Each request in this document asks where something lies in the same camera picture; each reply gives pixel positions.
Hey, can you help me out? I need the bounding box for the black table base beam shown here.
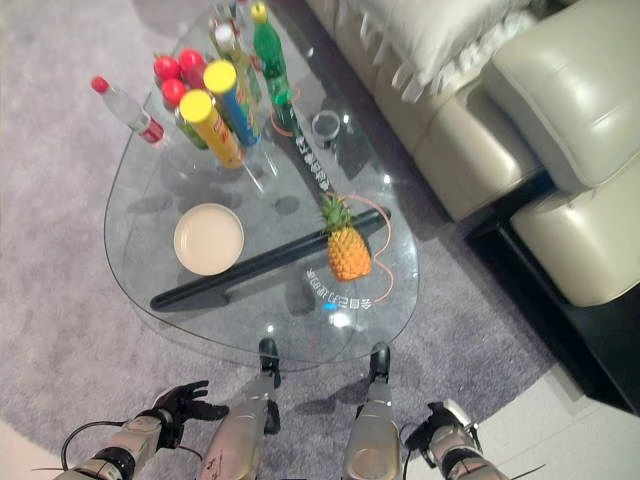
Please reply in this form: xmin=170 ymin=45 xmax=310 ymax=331
xmin=149 ymin=208 xmax=392 ymax=313

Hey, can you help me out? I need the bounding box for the dark left robot foot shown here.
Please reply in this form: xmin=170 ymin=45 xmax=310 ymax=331
xmin=257 ymin=337 xmax=283 ymax=389

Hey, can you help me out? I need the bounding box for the green soda bottle yellow cap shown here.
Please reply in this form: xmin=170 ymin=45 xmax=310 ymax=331
xmin=249 ymin=0 xmax=297 ymax=137

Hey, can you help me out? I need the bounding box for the silver robot leg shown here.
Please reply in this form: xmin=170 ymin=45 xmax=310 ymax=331
xmin=343 ymin=374 xmax=402 ymax=480
xmin=202 ymin=372 xmax=282 ymax=480

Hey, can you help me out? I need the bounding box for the yellow drink bottle white cap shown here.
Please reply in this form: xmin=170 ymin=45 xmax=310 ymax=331
xmin=213 ymin=23 xmax=266 ymax=104

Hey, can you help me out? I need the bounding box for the beige leather sofa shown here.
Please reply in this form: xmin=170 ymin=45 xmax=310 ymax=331
xmin=304 ymin=0 xmax=640 ymax=309

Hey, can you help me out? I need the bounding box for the small clear glass cup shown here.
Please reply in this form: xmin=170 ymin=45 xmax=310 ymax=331
xmin=311 ymin=110 xmax=343 ymax=141

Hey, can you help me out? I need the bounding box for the blue chip can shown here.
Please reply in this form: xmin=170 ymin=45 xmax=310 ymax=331
xmin=203 ymin=59 xmax=263 ymax=149

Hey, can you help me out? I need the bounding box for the silver left robot leg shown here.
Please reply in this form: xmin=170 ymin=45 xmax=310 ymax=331
xmin=202 ymin=372 xmax=282 ymax=480

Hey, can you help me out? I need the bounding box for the black sofa base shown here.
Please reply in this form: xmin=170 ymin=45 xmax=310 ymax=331
xmin=463 ymin=169 xmax=640 ymax=417

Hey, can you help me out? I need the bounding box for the yellow chip can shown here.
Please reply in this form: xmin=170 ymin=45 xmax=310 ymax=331
xmin=178 ymin=89 xmax=247 ymax=171

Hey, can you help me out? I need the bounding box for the dark robot foot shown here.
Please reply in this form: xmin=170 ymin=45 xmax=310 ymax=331
xmin=257 ymin=337 xmax=283 ymax=389
xmin=368 ymin=342 xmax=393 ymax=384

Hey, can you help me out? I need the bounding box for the clear acrylic rack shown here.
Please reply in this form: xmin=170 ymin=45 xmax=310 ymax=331
xmin=143 ymin=89 xmax=282 ymax=195

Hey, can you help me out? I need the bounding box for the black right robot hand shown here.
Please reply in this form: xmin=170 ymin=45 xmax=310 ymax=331
xmin=404 ymin=398 xmax=480 ymax=452

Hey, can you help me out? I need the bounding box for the clear water bottle red cap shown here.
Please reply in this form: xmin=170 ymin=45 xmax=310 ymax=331
xmin=90 ymin=75 xmax=167 ymax=147

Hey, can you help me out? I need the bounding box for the black table beam with lettering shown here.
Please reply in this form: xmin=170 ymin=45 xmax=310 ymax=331
xmin=278 ymin=102 xmax=342 ymax=204

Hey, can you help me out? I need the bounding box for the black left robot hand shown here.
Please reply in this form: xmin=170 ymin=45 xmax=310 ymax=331
xmin=151 ymin=380 xmax=230 ymax=422

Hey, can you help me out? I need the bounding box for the yellow pineapple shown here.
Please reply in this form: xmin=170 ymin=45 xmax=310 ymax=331
xmin=318 ymin=192 xmax=374 ymax=283

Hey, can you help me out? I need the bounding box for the beige fringed cushion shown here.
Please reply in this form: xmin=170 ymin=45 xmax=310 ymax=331
xmin=368 ymin=0 xmax=539 ymax=104

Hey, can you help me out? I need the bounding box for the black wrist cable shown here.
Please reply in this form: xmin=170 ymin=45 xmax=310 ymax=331
xmin=31 ymin=419 xmax=207 ymax=474

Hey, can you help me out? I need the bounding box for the cream round plate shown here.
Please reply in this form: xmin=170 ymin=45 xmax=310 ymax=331
xmin=172 ymin=202 xmax=247 ymax=277

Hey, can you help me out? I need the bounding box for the silver right robot leg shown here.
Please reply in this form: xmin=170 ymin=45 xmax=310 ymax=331
xmin=343 ymin=374 xmax=402 ymax=480

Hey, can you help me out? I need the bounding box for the thin orange cable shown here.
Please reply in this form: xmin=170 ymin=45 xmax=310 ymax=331
xmin=269 ymin=87 xmax=397 ymax=304

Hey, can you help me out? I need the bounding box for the dark right robot foot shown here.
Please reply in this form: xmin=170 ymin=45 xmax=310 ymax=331
xmin=368 ymin=342 xmax=393 ymax=384

